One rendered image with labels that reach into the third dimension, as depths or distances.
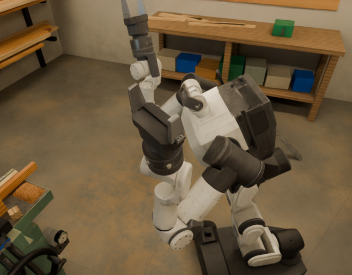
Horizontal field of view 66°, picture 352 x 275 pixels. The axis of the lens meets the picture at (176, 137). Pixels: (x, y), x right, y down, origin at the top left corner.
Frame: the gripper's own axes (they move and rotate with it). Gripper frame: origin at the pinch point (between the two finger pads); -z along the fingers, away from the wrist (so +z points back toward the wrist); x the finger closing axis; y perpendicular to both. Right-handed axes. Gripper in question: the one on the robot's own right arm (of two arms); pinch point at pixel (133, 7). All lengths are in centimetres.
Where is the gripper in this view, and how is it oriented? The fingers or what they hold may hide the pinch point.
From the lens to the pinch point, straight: 115.5
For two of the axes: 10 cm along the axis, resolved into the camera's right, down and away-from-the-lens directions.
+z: 1.7, 8.9, 4.3
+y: -8.9, -0.4, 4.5
